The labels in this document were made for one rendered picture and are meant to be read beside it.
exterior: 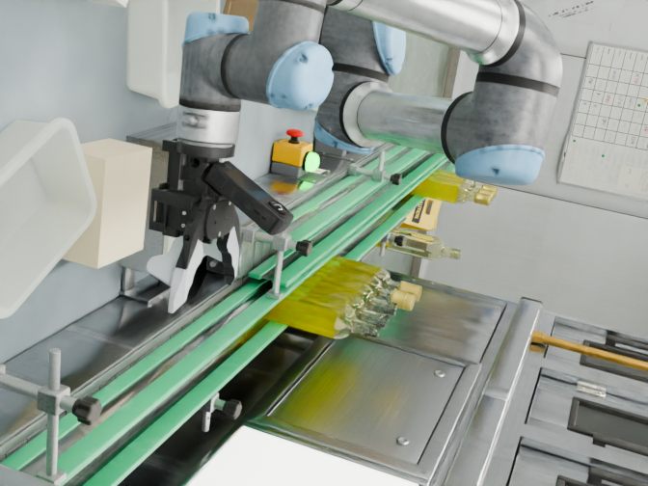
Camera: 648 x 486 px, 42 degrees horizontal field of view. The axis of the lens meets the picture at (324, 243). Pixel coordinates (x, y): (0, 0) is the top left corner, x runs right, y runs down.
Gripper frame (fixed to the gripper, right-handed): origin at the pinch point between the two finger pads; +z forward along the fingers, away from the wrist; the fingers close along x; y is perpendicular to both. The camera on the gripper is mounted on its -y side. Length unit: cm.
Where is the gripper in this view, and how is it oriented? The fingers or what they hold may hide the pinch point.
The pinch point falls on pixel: (206, 301)
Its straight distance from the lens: 108.5
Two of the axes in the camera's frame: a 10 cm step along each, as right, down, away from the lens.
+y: -9.2, -2.0, 3.3
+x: -3.7, 1.8, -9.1
